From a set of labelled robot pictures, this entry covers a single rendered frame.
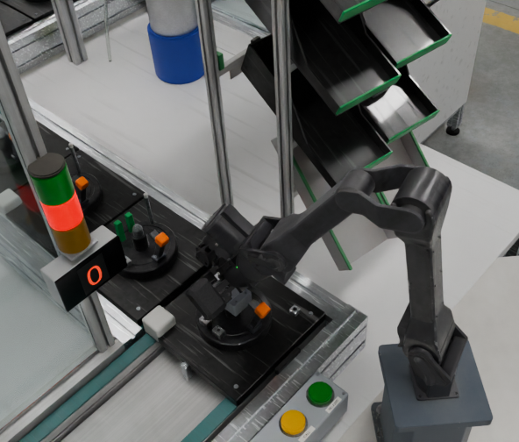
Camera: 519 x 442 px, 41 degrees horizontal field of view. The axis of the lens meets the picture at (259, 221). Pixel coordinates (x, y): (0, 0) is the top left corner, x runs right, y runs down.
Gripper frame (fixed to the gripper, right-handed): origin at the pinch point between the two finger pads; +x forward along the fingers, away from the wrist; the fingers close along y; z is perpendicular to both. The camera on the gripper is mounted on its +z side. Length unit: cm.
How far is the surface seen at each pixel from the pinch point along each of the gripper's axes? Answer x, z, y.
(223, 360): 5.3, -11.4, 7.8
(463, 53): 76, -3, -173
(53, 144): 51, 46, -10
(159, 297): 17.2, 3.5, 5.5
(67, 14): 70, 79, -45
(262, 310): -4.7, -7.8, 0.5
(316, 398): -5.6, -24.7, 3.1
